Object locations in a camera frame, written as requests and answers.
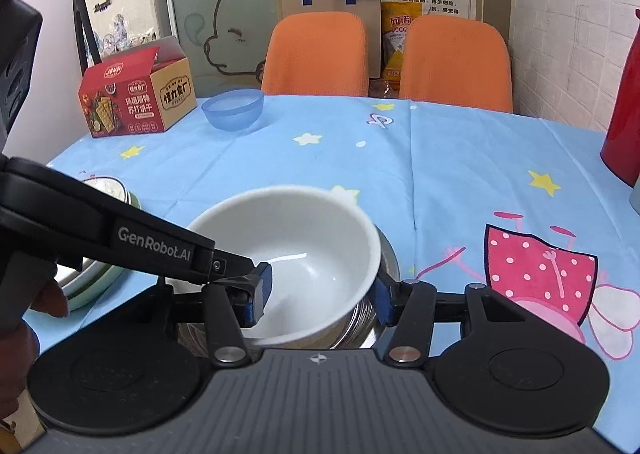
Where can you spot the green oval plate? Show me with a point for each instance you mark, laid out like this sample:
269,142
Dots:
97,293

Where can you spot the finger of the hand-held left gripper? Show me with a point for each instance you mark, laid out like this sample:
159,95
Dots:
235,266

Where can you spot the orange chair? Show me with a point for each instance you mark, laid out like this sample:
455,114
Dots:
315,54
455,64

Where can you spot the pig outline door sticker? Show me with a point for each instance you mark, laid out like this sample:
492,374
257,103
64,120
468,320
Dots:
240,9

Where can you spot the brown paper bag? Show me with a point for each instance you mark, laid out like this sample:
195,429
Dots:
330,3

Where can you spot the white bowl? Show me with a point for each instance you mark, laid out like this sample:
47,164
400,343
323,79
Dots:
300,254

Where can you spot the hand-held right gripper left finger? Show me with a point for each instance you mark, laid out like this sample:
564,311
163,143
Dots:
250,311

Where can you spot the large white gold-rimmed plate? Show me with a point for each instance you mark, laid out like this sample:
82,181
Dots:
75,280

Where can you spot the red thermos jug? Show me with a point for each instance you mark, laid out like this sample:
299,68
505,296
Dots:
625,124

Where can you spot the yellow snack bag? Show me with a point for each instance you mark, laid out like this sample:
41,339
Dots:
395,34

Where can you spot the red biscuit box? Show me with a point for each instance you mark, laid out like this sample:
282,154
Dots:
130,99

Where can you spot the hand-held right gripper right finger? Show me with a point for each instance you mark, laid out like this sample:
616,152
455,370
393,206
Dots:
386,301

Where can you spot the person's left hand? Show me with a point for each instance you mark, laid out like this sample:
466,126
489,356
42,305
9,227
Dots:
50,301

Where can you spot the stainless steel bowl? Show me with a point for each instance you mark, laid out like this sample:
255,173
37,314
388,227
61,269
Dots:
365,329

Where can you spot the blue printed tablecloth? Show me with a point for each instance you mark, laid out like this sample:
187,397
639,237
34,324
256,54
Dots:
475,174

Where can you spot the blue plastic bowl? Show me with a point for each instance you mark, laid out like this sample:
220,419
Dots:
232,111

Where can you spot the grey-blue tumbler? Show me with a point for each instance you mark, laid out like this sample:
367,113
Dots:
636,199

